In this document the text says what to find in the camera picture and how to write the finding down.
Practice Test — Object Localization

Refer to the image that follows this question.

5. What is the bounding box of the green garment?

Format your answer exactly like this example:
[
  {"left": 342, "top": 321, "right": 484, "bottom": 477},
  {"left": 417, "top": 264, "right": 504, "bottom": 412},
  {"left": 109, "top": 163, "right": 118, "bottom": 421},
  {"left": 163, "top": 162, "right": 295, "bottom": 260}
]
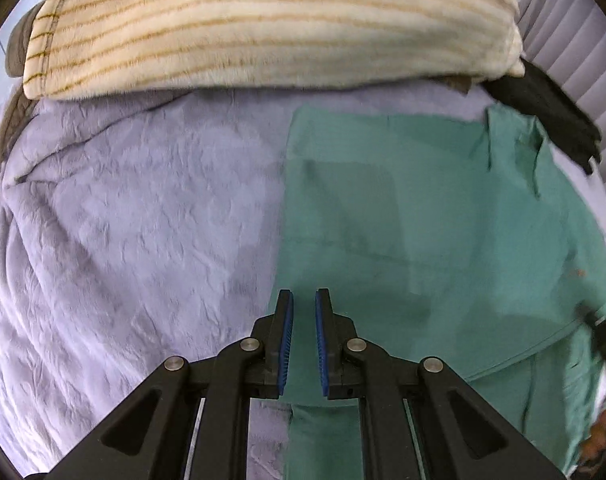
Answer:
[{"left": 267, "top": 104, "right": 606, "bottom": 480}]

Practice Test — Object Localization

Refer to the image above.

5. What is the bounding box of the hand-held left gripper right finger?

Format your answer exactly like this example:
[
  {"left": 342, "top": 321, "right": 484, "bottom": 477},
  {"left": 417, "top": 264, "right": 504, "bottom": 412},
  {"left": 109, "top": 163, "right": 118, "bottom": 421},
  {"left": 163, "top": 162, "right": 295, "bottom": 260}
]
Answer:
[{"left": 315, "top": 288, "right": 566, "bottom": 480}]

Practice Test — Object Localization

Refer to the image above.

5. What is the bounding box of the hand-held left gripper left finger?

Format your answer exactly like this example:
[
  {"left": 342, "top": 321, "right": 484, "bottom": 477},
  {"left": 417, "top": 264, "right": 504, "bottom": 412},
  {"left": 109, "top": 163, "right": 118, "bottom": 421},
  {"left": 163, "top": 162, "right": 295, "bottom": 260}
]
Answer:
[{"left": 47, "top": 289, "right": 294, "bottom": 480}]

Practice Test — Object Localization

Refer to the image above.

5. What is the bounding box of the brown cloth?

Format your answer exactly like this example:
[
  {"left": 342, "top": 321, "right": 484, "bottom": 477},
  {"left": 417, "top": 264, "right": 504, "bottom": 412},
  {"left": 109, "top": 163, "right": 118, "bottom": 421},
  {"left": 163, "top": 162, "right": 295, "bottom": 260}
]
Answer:
[{"left": 0, "top": 2, "right": 44, "bottom": 165}]

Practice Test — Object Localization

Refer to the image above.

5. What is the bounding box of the grey padded headboard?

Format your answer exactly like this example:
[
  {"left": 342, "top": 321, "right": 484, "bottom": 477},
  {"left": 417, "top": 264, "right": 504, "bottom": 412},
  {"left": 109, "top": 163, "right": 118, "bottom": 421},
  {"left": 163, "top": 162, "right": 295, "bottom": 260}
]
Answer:
[{"left": 517, "top": 0, "right": 606, "bottom": 261}]

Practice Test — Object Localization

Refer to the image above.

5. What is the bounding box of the cream striped plush blanket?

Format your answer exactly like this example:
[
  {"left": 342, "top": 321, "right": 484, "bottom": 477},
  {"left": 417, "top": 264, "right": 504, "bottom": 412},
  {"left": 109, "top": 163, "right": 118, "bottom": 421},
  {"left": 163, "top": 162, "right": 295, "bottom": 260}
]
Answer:
[{"left": 22, "top": 0, "right": 524, "bottom": 101}]

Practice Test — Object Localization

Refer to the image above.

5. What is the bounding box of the pale embossed blanket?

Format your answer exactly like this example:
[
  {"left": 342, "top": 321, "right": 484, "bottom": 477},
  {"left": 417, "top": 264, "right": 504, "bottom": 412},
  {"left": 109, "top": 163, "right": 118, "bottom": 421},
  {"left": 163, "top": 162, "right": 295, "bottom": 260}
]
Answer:
[{"left": 0, "top": 76, "right": 606, "bottom": 480}]

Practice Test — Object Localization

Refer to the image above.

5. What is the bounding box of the dark cloth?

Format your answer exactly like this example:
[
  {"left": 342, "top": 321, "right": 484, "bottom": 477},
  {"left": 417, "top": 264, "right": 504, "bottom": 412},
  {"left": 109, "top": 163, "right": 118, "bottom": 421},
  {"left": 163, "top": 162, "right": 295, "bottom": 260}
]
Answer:
[{"left": 483, "top": 57, "right": 604, "bottom": 177}]

